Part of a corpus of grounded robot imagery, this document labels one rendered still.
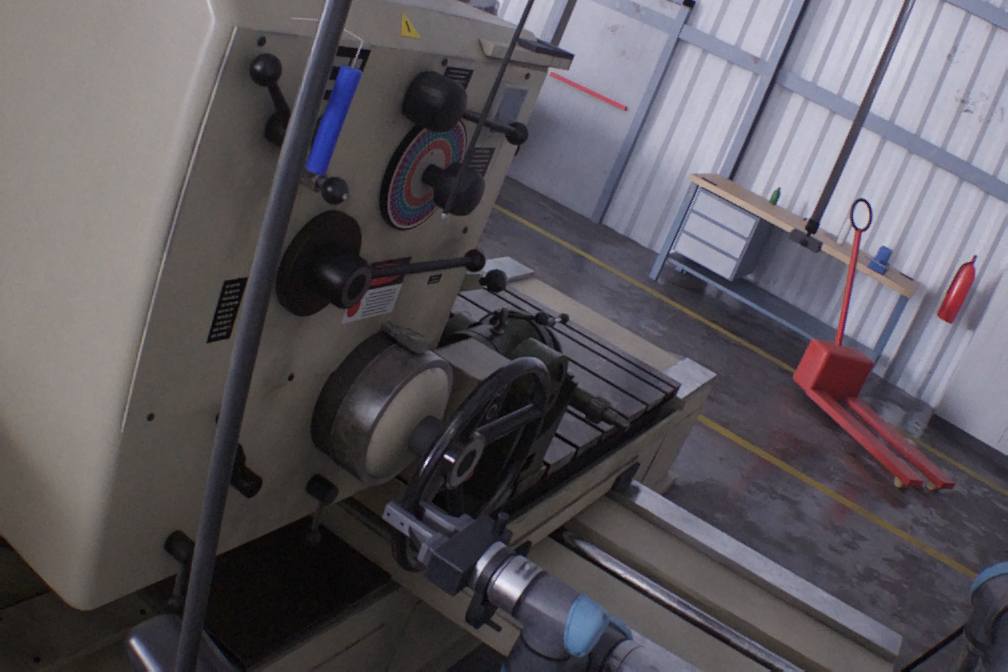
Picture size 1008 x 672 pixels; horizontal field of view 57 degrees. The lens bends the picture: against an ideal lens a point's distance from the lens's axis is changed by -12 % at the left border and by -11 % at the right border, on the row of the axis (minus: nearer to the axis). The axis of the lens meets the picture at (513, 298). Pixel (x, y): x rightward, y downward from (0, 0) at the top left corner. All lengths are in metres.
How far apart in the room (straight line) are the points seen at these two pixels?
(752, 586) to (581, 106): 6.95
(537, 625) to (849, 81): 7.75
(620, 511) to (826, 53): 6.40
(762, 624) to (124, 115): 2.13
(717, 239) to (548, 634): 6.92
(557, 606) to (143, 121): 0.77
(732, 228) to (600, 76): 2.08
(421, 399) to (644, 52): 7.80
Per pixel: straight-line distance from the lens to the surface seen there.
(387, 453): 1.54
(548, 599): 1.32
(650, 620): 2.53
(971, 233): 8.70
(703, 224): 8.14
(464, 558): 1.34
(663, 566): 2.78
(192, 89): 1.08
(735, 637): 2.66
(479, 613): 1.39
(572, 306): 4.87
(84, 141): 1.21
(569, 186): 9.42
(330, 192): 1.19
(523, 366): 1.47
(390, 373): 1.51
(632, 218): 9.27
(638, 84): 9.19
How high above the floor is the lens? 2.00
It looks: 18 degrees down
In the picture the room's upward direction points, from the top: 23 degrees clockwise
